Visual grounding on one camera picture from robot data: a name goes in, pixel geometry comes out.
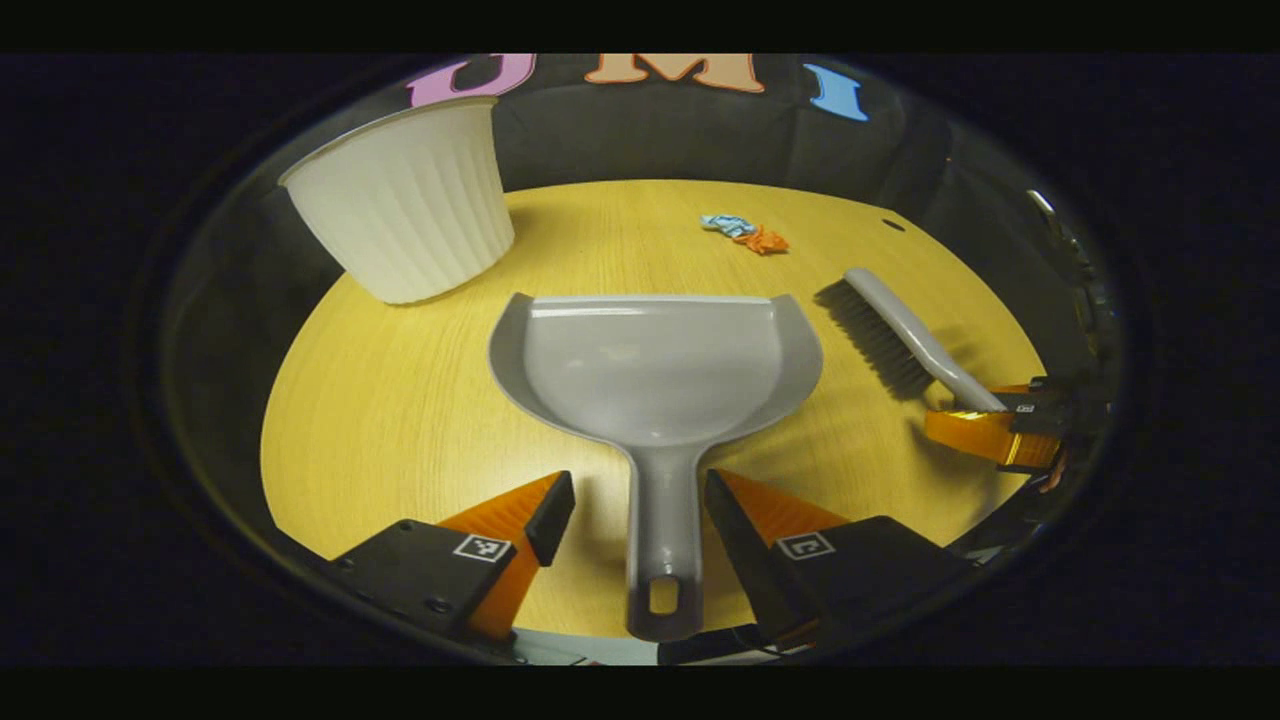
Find black backdrop cloth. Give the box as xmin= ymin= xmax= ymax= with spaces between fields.
xmin=160 ymin=54 xmax=1113 ymax=561

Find white ribbed garbage bin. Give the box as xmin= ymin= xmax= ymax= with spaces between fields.
xmin=278 ymin=96 xmax=517 ymax=306

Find grey plastic dustpan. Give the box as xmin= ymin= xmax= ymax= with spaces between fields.
xmin=488 ymin=292 xmax=825 ymax=643

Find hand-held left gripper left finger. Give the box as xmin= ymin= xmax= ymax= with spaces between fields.
xmin=330 ymin=470 xmax=577 ymax=643

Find small grey broom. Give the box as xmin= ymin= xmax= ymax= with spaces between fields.
xmin=815 ymin=267 xmax=1009 ymax=413

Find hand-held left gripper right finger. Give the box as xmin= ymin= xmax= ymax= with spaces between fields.
xmin=704 ymin=468 xmax=986 ymax=653

